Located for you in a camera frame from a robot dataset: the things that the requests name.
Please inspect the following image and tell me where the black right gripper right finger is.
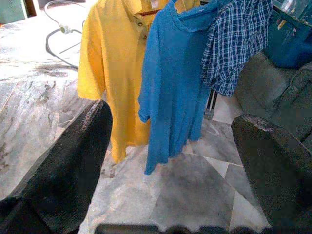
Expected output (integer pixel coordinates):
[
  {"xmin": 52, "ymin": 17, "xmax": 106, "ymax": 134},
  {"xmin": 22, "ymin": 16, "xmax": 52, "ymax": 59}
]
[{"xmin": 231, "ymin": 114, "xmax": 312, "ymax": 234}]

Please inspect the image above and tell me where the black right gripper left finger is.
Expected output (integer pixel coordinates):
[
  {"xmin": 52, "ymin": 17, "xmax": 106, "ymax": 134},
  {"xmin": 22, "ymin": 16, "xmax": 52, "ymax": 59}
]
[{"xmin": 0, "ymin": 99, "xmax": 114, "ymax": 234}]

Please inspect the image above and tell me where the blue plaid shirt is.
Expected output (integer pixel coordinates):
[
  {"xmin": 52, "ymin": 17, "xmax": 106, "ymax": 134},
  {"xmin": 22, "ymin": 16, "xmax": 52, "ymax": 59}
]
[{"xmin": 200, "ymin": 0, "xmax": 273, "ymax": 97}]

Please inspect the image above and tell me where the pink clothes hanger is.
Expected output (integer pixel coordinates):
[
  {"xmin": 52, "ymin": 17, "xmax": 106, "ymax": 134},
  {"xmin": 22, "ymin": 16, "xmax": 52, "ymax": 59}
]
[{"xmin": 133, "ymin": 0, "xmax": 171, "ymax": 17}]

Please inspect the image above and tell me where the grey green sofa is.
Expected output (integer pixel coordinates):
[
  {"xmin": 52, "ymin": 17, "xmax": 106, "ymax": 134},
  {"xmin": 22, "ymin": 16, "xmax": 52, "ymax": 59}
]
[{"xmin": 234, "ymin": 50, "xmax": 312, "ymax": 144}]

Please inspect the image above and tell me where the black metal drying rack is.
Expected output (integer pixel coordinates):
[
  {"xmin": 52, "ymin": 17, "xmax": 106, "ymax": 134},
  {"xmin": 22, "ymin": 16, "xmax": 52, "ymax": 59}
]
[{"xmin": 204, "ymin": 89, "xmax": 219, "ymax": 120}]

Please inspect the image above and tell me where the yellow polo shirt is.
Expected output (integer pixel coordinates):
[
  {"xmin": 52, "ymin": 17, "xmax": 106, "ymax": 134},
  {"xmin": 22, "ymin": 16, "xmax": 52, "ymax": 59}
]
[{"xmin": 77, "ymin": 0, "xmax": 195, "ymax": 164}]

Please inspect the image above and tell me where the blue hard suitcase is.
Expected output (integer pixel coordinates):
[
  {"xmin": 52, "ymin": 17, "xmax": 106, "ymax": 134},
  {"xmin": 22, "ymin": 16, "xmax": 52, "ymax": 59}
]
[{"xmin": 263, "ymin": 0, "xmax": 312, "ymax": 69}]

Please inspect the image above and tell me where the blue t-shirt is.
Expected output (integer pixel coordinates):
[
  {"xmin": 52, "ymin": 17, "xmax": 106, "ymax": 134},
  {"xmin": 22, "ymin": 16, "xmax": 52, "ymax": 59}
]
[{"xmin": 138, "ymin": 0, "xmax": 221, "ymax": 176}]

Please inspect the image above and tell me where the white tubular fan stand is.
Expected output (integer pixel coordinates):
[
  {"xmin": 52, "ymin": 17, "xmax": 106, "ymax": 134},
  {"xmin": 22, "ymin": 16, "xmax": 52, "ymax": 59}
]
[{"xmin": 44, "ymin": 0, "xmax": 85, "ymax": 69}]

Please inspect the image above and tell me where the brown wooden table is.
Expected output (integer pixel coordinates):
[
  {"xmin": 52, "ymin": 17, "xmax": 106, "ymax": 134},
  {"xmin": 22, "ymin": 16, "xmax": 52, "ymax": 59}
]
[{"xmin": 24, "ymin": 0, "xmax": 41, "ymax": 18}]

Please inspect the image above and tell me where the green cabinet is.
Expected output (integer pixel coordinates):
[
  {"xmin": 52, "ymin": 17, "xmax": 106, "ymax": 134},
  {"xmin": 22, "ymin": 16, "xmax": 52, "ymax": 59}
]
[{"xmin": 0, "ymin": 0, "xmax": 29, "ymax": 24}]

